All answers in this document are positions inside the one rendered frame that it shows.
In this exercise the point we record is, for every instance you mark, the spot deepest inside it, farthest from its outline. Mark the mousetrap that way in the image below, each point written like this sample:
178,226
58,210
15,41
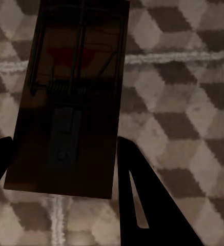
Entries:
65,138

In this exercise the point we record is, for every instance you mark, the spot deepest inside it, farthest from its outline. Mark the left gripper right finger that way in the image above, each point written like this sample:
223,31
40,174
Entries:
167,225

